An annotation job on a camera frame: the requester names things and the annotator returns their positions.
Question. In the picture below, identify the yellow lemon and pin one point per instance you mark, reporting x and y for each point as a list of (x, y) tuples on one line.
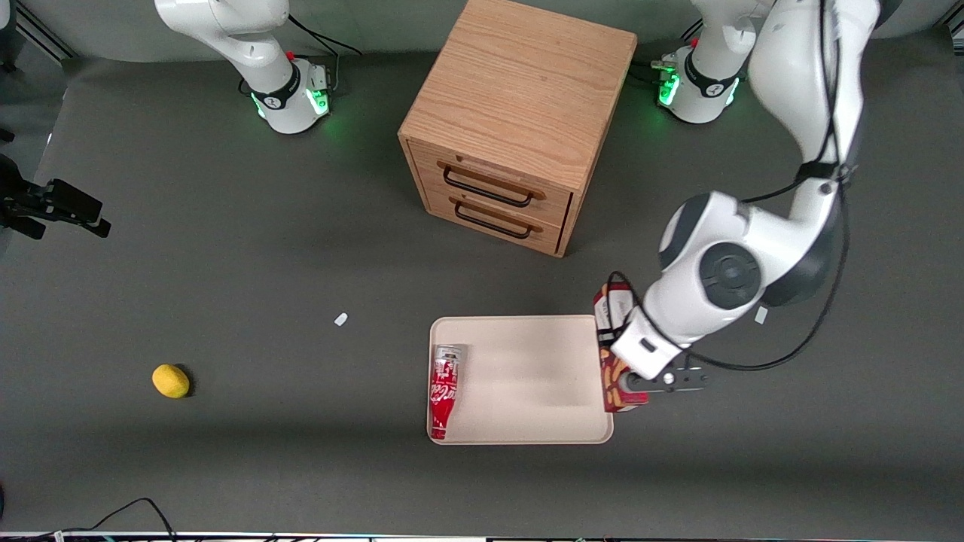
[(170, 381)]

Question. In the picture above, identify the red cookie box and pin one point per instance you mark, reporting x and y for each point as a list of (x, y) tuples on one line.
[(622, 397)]

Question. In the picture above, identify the oak wooden drawer cabinet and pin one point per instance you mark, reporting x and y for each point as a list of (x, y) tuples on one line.
[(520, 83)]

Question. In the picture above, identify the red cola bottle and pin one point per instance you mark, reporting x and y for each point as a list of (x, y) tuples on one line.
[(444, 388)]

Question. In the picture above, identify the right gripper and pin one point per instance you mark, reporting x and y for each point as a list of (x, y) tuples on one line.
[(30, 203)]

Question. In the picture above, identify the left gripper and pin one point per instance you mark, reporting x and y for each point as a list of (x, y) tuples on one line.
[(605, 333)]

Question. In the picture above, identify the aluminium frame rail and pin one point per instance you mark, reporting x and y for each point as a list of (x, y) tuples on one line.
[(41, 28)]

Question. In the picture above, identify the beige plastic tray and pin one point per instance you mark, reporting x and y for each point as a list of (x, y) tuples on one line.
[(527, 384)]

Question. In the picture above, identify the wooden drawer front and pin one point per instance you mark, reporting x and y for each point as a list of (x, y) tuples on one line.
[(553, 203), (546, 235)]

